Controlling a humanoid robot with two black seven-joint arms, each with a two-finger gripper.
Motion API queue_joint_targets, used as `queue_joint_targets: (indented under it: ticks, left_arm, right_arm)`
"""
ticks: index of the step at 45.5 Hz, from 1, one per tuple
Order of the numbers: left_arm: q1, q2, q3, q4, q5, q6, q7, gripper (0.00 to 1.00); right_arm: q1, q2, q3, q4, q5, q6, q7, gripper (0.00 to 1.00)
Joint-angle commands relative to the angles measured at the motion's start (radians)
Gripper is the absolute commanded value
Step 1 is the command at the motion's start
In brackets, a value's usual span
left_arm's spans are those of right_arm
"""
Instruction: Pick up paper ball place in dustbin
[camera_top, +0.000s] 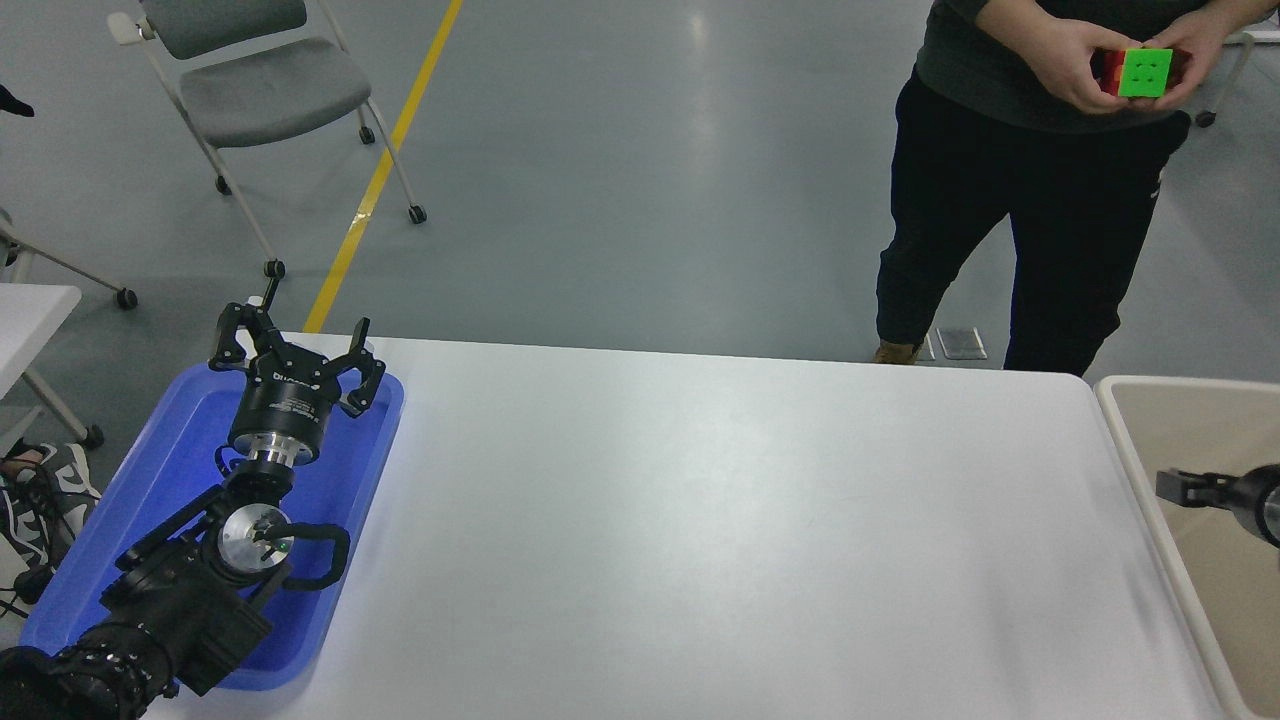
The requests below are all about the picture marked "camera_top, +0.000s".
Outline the colourful puzzle cube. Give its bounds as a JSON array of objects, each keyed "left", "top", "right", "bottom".
[{"left": 1103, "top": 46, "right": 1191, "bottom": 100}]

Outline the large pale bin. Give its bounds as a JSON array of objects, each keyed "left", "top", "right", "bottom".
[{"left": 1093, "top": 375, "right": 1280, "bottom": 720}]

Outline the person's right hand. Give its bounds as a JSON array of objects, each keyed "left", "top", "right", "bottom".
[{"left": 1010, "top": 16, "right": 1143, "bottom": 116}]

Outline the white frame chair with casters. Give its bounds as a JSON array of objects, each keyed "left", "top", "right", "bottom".
[{"left": 1194, "top": 28, "right": 1280, "bottom": 129}]

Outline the grey folding chair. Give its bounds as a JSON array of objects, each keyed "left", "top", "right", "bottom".
[{"left": 107, "top": 0, "right": 428, "bottom": 279}]

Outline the small white table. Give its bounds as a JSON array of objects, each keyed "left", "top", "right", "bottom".
[{"left": 0, "top": 283, "right": 105, "bottom": 449}]

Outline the blue plastic tray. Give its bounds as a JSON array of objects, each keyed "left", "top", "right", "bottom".
[{"left": 18, "top": 360, "right": 406, "bottom": 693}]

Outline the person's left hand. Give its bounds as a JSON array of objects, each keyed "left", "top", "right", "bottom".
[{"left": 1138, "top": 10, "right": 1248, "bottom": 111}]

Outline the metal chair leg with caster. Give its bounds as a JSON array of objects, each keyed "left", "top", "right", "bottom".
[{"left": 0, "top": 210, "right": 139, "bottom": 311}]

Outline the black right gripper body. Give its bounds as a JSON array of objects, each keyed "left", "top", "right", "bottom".
[{"left": 1226, "top": 465, "right": 1273, "bottom": 541}]

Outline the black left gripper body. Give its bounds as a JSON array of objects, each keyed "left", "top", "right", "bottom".
[{"left": 230, "top": 350, "right": 346, "bottom": 453}]

